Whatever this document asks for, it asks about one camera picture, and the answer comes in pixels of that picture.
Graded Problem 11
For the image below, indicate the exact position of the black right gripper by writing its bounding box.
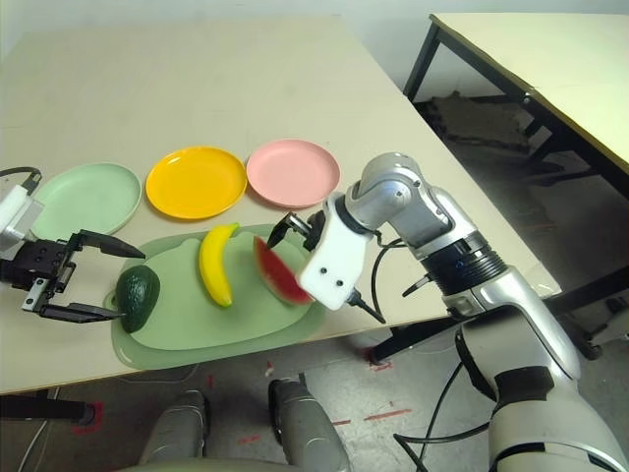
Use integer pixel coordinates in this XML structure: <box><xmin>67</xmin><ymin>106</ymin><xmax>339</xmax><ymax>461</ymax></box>
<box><xmin>266</xmin><ymin>210</ymin><xmax>329</xmax><ymax>251</ymax></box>

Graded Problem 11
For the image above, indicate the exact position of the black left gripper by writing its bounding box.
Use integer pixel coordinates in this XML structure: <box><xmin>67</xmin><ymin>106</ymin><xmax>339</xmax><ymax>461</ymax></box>
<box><xmin>0</xmin><ymin>228</ymin><xmax>147</xmax><ymax>325</ymax></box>

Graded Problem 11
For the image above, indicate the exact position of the dark green avocado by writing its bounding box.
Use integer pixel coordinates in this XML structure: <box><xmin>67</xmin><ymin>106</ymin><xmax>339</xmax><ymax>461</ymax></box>
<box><xmin>114</xmin><ymin>266</ymin><xmax>162</xmax><ymax>334</ymax></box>

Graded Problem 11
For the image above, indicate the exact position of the red watermelon slice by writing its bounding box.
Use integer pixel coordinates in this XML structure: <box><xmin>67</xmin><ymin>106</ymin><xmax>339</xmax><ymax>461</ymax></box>
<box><xmin>253</xmin><ymin>235</ymin><xmax>315</xmax><ymax>306</ymax></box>

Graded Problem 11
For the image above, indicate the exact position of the yellow banana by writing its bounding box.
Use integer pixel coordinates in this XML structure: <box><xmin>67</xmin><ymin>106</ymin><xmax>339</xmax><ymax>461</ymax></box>
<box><xmin>198</xmin><ymin>222</ymin><xmax>241</xmax><ymax>310</ymax></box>

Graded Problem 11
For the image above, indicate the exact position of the pink plate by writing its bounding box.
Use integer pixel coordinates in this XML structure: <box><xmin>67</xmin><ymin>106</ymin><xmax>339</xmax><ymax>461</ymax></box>
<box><xmin>246</xmin><ymin>139</ymin><xmax>341</xmax><ymax>207</ymax></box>

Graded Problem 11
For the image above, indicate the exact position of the light green plate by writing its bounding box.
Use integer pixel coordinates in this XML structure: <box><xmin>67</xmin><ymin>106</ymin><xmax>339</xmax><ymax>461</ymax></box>
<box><xmin>29</xmin><ymin>163</ymin><xmax>143</xmax><ymax>237</ymax></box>

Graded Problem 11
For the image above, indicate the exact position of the yellow plate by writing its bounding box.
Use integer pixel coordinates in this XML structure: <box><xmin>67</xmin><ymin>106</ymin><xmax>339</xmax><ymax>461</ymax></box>
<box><xmin>145</xmin><ymin>145</ymin><xmax>248</xmax><ymax>219</ymax></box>

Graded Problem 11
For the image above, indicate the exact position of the black table foot bar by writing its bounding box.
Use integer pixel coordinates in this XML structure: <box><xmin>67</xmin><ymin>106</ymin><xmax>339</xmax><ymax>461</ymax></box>
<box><xmin>369</xmin><ymin>272</ymin><xmax>629</xmax><ymax>368</ymax></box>
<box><xmin>0</xmin><ymin>387</ymin><xmax>102</xmax><ymax>427</ymax></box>

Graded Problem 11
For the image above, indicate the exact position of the translucent green mat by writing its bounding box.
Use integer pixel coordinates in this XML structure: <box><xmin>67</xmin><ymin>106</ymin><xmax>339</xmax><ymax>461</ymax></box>
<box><xmin>110</xmin><ymin>223</ymin><xmax>326</xmax><ymax>370</ymax></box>

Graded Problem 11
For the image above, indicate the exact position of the grey left robot leg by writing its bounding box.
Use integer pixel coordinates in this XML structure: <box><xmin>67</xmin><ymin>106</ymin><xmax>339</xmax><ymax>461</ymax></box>
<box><xmin>139</xmin><ymin>390</ymin><xmax>212</xmax><ymax>466</ymax></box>

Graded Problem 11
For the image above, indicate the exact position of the grey robot leg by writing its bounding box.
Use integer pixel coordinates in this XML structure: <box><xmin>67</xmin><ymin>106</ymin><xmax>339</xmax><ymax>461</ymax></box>
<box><xmin>139</xmin><ymin>390</ymin><xmax>212</xmax><ymax>466</ymax></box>
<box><xmin>267</xmin><ymin>376</ymin><xmax>351</xmax><ymax>472</ymax></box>

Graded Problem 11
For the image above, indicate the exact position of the grey right robot leg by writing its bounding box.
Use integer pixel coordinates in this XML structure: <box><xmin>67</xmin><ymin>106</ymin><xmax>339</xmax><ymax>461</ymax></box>
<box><xmin>267</xmin><ymin>376</ymin><xmax>351</xmax><ymax>472</ymax></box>

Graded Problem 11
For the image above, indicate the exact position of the pale green robot torso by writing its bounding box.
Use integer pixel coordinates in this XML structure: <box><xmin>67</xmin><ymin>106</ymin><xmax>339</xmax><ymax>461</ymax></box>
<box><xmin>115</xmin><ymin>456</ymin><xmax>306</xmax><ymax>472</ymax></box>

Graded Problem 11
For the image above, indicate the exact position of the clear plastic film piece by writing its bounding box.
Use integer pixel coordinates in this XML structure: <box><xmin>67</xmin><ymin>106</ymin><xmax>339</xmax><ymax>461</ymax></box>
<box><xmin>533</xmin><ymin>267</ymin><xmax>561</xmax><ymax>295</ymax></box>

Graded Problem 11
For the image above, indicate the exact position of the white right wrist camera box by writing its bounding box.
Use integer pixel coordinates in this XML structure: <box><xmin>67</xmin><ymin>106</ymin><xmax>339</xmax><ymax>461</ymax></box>
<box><xmin>299</xmin><ymin>194</ymin><xmax>369</xmax><ymax>312</ymax></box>

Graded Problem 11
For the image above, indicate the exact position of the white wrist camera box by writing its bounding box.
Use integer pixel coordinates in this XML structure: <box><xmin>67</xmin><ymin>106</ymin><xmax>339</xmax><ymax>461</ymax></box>
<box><xmin>299</xmin><ymin>194</ymin><xmax>369</xmax><ymax>312</ymax></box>
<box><xmin>0</xmin><ymin>184</ymin><xmax>46</xmax><ymax>260</ymax></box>

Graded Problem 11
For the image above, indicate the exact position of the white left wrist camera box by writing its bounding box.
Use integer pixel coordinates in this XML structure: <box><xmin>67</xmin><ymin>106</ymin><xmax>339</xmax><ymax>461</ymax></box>
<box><xmin>0</xmin><ymin>184</ymin><xmax>46</xmax><ymax>260</ymax></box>

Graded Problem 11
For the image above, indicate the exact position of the black left wrist camera cable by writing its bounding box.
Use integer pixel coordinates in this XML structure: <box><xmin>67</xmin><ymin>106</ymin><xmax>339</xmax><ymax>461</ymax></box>
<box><xmin>0</xmin><ymin>167</ymin><xmax>43</xmax><ymax>194</ymax></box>

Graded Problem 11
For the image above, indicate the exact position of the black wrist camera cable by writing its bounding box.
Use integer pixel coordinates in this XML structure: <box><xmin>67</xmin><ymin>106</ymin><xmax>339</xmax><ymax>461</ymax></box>
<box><xmin>343</xmin><ymin>234</ymin><xmax>412</xmax><ymax>325</ymax></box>
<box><xmin>0</xmin><ymin>167</ymin><xmax>43</xmax><ymax>194</ymax></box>

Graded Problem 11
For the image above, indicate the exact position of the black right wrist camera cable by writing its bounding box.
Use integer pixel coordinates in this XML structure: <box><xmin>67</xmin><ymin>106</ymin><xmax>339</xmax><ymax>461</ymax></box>
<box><xmin>343</xmin><ymin>234</ymin><xmax>412</xmax><ymax>325</ymax></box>

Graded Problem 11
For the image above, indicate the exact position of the long black cable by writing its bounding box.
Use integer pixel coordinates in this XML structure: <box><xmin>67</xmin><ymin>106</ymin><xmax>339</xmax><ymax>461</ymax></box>
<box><xmin>391</xmin><ymin>361</ymin><xmax>492</xmax><ymax>472</ymax></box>

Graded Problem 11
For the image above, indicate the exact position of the beige table with black frame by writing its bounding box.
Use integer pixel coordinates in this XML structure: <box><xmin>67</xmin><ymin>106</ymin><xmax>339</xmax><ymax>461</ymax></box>
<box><xmin>402</xmin><ymin>13</ymin><xmax>629</xmax><ymax>198</ymax></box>

